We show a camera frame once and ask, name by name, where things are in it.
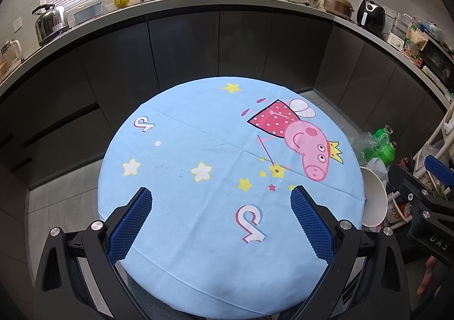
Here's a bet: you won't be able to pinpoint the stack of food boxes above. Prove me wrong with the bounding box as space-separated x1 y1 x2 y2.
402 20 445 62

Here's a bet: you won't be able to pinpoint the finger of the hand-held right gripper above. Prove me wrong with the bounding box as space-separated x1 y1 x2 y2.
424 156 454 188
400 178 431 214

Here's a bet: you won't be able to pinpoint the blue cartoon printed tablecloth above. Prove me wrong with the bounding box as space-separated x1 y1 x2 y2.
97 76 366 319

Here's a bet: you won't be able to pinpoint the white plastic bin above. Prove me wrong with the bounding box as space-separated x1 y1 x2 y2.
359 166 388 228

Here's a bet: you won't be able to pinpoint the white countertop appliance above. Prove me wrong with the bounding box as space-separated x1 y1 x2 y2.
387 12 414 51

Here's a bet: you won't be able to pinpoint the person's right hand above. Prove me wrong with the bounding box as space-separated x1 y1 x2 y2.
417 255 438 296

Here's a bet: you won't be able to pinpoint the glass kettle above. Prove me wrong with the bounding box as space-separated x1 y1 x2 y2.
0 39 22 65

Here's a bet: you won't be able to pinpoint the stainless steel kettle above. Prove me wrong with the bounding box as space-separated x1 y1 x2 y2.
32 4 70 46

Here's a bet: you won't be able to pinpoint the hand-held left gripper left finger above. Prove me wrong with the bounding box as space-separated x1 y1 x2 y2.
33 187 153 320

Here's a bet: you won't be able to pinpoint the grey kitchen countertop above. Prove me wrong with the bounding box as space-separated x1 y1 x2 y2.
0 0 454 111

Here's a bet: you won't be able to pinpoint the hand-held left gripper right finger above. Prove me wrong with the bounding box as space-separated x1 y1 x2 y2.
290 187 412 320

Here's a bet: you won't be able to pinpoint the dark base cabinets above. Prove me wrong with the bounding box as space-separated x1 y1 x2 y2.
0 10 447 189

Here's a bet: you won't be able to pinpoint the white perforated basket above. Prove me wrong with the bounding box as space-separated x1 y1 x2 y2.
388 192 414 225

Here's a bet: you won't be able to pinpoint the brown lidded pot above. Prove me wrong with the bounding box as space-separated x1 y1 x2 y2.
323 0 355 19

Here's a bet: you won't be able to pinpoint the light blue basin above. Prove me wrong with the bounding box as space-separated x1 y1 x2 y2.
73 1 103 24

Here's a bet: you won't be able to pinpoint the black countertop oven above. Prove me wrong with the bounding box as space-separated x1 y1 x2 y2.
420 36 454 94

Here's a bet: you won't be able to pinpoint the white storage rack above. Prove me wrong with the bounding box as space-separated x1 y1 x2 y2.
413 107 454 193

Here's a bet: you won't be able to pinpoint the black air fryer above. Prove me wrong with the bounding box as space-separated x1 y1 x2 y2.
356 0 386 35

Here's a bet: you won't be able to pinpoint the green plastic bottle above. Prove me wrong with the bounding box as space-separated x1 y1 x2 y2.
369 125 394 157
378 141 398 166

